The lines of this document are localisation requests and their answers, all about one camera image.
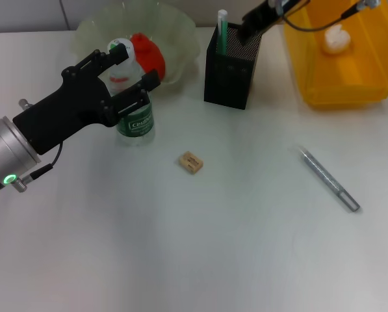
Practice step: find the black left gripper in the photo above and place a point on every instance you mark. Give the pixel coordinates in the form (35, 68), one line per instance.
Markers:
(67, 107)

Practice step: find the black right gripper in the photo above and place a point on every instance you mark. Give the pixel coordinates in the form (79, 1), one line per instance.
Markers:
(288, 5)

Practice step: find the red-orange fruit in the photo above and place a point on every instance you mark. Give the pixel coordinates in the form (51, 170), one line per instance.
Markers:
(153, 55)

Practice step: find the green utility knife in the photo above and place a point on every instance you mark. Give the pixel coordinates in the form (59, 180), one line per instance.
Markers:
(222, 32)

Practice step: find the clear green-label water bottle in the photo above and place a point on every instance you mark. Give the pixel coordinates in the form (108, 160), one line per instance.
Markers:
(136, 126)

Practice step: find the white paper ball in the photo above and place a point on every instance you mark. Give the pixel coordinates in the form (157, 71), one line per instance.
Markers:
(336, 39)

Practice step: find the beige eraser with barcode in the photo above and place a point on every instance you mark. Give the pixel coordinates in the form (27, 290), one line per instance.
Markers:
(190, 162)

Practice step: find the grey glitter pen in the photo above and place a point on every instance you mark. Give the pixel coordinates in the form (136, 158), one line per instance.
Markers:
(327, 177)

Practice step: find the translucent green wavy fruit plate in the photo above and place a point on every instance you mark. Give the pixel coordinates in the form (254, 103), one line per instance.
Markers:
(177, 39)

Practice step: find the black mesh pen holder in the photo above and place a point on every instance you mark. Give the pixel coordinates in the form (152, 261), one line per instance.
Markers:
(227, 81)

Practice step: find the yellow plastic bin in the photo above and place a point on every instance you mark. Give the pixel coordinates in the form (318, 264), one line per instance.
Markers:
(314, 65)

